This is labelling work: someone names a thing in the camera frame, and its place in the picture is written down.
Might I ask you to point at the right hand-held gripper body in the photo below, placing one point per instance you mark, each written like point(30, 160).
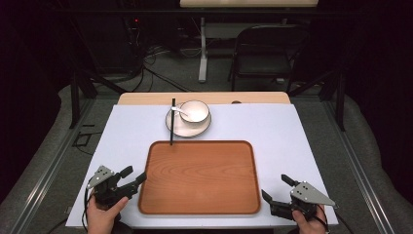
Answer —
point(307, 196)

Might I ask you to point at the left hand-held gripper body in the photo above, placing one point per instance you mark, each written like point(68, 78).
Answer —
point(108, 191)

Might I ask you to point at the person's left hand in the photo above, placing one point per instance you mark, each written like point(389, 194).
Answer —
point(102, 217)

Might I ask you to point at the person's right hand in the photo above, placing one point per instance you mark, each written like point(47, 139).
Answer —
point(308, 224)

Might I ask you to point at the white table mat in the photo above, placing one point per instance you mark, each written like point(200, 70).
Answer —
point(276, 136)

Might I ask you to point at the brown wooden tray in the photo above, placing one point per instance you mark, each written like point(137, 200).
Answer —
point(199, 178)

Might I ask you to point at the black chopsticks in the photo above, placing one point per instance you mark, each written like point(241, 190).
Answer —
point(172, 126)

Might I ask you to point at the white plate with dark rim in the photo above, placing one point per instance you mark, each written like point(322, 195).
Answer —
point(186, 129)

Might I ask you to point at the light wooden table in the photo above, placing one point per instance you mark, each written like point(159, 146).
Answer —
point(146, 97)

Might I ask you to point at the white spoon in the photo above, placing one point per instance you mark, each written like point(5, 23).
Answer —
point(178, 109)

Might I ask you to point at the white bowl with dark rim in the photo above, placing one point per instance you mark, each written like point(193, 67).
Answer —
point(195, 110)

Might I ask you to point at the black folding chair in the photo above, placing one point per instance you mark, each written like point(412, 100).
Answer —
point(264, 63)

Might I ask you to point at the white table leg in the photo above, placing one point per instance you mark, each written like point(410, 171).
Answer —
point(203, 61)

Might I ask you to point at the dark equipment with red light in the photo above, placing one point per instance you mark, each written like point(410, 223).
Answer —
point(135, 35)

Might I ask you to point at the pale background table top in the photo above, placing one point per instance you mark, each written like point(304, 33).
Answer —
point(248, 3)

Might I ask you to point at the metal floor rail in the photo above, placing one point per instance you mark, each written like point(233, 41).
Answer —
point(360, 169)
point(48, 175)

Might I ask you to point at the black metal frame stand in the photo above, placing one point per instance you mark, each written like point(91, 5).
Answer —
point(75, 97)
point(340, 104)

